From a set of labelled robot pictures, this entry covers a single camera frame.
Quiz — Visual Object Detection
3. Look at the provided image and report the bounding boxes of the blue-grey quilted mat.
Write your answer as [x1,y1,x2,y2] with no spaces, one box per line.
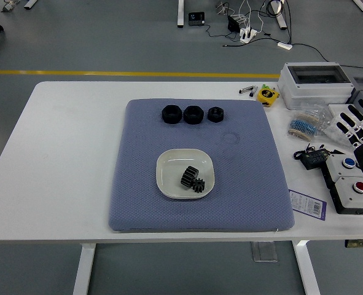
[107,98,295,233]

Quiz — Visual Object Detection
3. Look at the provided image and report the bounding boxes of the black power adapter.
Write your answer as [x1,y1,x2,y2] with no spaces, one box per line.
[227,15,241,33]

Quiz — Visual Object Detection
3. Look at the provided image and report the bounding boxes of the grey enclosure with clear lid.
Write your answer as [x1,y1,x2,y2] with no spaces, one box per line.
[276,62,355,111]

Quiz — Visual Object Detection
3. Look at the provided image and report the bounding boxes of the small grey box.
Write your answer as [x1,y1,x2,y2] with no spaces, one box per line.
[346,76,363,107]

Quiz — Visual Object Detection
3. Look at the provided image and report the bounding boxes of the yellow tape measure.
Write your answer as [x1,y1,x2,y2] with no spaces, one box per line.
[257,88,279,108]

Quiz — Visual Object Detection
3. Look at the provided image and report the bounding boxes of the black device with screen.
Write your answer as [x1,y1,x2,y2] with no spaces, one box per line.
[188,11,206,27]

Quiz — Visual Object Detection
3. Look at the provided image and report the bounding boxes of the white power strip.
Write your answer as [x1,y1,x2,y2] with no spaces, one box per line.
[239,27,257,43]

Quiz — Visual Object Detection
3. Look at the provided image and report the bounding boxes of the black meter cable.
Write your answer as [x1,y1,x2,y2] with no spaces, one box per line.
[293,143,313,160]

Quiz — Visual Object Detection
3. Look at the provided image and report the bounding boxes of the small metal stand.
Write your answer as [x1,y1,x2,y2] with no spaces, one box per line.
[0,0,20,13]

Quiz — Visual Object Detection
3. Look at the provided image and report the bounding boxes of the white table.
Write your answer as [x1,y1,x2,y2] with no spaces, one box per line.
[0,81,363,295]

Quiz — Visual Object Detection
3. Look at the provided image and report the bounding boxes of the bag of blue resistors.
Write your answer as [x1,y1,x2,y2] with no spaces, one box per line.
[287,101,334,143]

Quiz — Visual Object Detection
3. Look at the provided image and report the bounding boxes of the clear plastic bracket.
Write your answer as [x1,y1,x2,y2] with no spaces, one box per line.
[251,241,279,262]

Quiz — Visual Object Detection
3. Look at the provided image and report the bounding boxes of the large black gear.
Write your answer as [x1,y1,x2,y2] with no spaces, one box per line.
[179,165,200,189]

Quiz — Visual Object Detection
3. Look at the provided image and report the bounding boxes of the white box red green buttons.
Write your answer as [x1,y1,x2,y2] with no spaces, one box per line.
[329,175,363,215]

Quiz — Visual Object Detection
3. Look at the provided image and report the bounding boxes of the white square plate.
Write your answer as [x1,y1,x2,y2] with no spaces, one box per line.
[155,148,216,200]

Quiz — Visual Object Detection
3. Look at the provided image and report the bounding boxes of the large black hex nut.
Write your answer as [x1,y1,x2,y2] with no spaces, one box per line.
[183,105,205,125]
[162,104,183,125]

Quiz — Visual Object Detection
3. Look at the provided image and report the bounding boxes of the clear bag of white parts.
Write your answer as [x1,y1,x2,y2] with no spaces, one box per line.
[322,119,354,149]

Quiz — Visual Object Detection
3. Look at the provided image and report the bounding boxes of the long black floor cable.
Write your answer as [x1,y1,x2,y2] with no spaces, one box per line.
[291,42,363,76]

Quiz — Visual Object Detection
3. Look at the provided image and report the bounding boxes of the purple-edged label card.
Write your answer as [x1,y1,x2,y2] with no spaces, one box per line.
[287,189,327,221]

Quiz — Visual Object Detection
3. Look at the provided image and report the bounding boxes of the small black gear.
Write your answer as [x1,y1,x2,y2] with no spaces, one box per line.
[190,178,206,194]

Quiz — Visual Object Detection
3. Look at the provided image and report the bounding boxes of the small black hex nut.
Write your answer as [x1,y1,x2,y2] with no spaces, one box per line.
[207,106,225,124]

